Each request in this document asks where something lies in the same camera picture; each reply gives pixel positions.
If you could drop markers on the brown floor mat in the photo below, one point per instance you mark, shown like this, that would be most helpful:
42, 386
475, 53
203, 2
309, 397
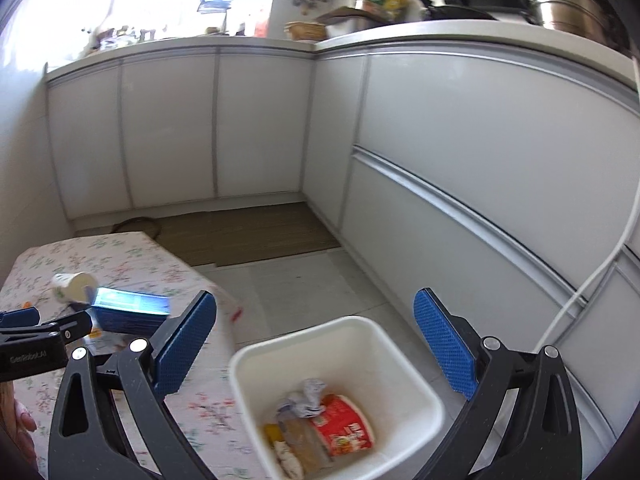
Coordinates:
250, 235

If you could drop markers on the yellow snack packet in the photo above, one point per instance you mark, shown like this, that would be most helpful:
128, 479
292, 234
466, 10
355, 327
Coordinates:
272, 435

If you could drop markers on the floral tablecloth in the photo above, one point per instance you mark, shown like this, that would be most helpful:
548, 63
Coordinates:
200, 420

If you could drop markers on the white cabinet drawer front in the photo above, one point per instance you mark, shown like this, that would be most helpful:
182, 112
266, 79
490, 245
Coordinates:
450, 270
475, 135

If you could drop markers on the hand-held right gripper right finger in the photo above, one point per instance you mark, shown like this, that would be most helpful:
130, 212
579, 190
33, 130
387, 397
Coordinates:
445, 345

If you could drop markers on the clear plastic bottle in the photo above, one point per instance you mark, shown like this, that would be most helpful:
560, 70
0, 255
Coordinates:
305, 445

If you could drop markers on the metal basin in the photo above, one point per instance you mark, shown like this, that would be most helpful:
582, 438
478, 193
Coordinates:
350, 21

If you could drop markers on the wicker basket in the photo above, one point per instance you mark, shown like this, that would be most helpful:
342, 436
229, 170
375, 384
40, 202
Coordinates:
306, 31

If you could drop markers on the blue dish rack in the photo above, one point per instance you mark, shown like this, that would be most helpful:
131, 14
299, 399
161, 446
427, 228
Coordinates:
216, 4

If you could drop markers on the silver wrapper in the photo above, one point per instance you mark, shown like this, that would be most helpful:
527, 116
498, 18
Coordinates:
305, 395

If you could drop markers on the white paper cup green print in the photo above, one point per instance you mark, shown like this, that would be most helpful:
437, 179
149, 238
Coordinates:
75, 287

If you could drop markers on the white kitchen countertop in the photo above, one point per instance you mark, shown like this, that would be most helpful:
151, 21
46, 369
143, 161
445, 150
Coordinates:
400, 35

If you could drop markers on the green yellow snack bags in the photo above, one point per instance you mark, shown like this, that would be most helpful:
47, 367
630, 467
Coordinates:
382, 5

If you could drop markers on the white plastic bin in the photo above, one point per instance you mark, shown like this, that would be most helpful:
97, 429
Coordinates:
260, 370

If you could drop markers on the red label bottle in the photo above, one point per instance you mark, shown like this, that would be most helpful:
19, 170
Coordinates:
260, 29

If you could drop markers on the dark round object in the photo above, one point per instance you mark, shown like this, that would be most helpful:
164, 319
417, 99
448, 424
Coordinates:
150, 227

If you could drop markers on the white tissue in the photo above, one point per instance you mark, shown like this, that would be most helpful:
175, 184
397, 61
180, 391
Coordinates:
287, 460

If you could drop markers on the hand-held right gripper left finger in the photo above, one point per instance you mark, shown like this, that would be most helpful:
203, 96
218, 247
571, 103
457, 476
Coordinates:
185, 345

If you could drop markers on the kitchen utensils clutter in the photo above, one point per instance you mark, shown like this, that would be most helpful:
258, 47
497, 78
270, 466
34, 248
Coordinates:
122, 37

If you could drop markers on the steel pot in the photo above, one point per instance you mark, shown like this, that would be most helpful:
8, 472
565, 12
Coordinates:
565, 10

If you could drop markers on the blue cardboard box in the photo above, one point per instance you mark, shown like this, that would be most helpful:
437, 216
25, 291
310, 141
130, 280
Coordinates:
130, 317

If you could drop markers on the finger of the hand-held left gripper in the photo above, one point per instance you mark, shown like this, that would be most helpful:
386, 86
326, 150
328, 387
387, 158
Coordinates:
75, 329
20, 319

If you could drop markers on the person's left hand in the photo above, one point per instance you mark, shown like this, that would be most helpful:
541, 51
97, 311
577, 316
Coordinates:
17, 420

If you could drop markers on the narrow white cabinet door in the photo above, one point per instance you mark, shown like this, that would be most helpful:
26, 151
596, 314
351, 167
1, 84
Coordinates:
335, 145

